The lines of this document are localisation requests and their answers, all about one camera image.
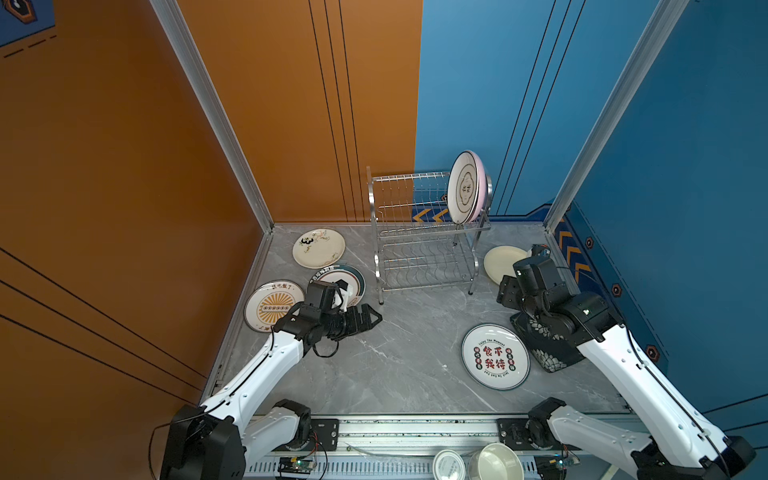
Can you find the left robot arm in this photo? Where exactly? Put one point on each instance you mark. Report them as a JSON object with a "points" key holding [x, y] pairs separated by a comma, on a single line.
{"points": [[218, 438]]}

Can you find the steel two-tier dish rack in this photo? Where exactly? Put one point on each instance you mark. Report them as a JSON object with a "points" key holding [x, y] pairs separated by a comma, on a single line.
{"points": [[416, 245]]}

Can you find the plain cream plate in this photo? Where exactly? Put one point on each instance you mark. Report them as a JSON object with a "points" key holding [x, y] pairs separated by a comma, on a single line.
{"points": [[500, 260]]}

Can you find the white bowl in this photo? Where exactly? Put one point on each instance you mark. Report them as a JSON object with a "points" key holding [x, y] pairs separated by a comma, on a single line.
{"points": [[495, 461]]}

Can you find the green circuit board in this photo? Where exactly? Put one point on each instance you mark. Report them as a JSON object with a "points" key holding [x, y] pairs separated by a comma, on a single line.
{"points": [[562, 464], [295, 466]]}

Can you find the white round lid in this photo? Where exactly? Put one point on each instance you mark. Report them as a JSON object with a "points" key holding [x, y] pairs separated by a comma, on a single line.
{"points": [[448, 465]]}

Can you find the green circuit board left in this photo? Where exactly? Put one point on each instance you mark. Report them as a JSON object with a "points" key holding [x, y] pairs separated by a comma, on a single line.
{"points": [[295, 466]]}

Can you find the pink plate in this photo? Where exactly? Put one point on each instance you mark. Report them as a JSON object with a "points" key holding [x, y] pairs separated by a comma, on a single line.
{"points": [[481, 187]]}

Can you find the white plate orange sunburst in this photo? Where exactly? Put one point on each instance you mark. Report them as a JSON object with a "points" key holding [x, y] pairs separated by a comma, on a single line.
{"points": [[270, 302]]}

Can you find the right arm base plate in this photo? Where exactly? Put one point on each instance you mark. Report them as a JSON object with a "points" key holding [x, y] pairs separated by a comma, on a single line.
{"points": [[527, 434]]}

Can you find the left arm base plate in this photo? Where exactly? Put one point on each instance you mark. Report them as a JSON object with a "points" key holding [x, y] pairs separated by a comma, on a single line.
{"points": [[323, 430]]}

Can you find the white plate dark green rim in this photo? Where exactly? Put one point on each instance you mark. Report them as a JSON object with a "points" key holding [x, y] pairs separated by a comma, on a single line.
{"points": [[356, 285]]}

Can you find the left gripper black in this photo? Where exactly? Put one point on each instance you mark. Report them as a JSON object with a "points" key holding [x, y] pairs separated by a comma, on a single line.
{"points": [[354, 324]]}

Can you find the dark square floral plate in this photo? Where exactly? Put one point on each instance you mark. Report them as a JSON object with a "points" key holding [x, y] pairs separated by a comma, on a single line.
{"points": [[551, 351]]}

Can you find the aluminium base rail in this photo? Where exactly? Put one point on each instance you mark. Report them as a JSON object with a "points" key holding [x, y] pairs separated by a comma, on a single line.
{"points": [[414, 447]]}

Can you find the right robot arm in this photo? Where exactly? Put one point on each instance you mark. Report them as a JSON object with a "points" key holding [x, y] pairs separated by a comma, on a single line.
{"points": [[586, 322]]}

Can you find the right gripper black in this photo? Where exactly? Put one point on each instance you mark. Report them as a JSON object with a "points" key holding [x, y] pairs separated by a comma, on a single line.
{"points": [[506, 290]]}

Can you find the cream plate with panda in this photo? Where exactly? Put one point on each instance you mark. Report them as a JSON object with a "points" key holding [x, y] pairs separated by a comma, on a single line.
{"points": [[319, 248]]}

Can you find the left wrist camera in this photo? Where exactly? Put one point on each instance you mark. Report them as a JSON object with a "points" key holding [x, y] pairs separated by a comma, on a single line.
{"points": [[341, 296]]}

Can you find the green circuit board right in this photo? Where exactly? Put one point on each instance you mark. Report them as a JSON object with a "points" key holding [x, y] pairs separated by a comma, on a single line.
{"points": [[562, 464]]}

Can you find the white plate red chinese characters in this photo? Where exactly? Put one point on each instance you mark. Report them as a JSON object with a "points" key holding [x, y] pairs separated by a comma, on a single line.
{"points": [[495, 357]]}

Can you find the white plate green flower outline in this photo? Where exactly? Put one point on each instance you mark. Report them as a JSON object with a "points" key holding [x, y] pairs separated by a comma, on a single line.
{"points": [[462, 192]]}

